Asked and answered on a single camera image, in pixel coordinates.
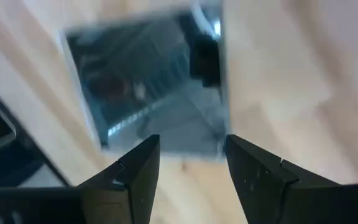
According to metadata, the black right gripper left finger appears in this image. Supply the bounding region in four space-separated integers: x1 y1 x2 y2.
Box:
0 134 161 224

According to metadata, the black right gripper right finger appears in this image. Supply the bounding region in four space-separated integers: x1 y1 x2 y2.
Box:
224 134 358 224

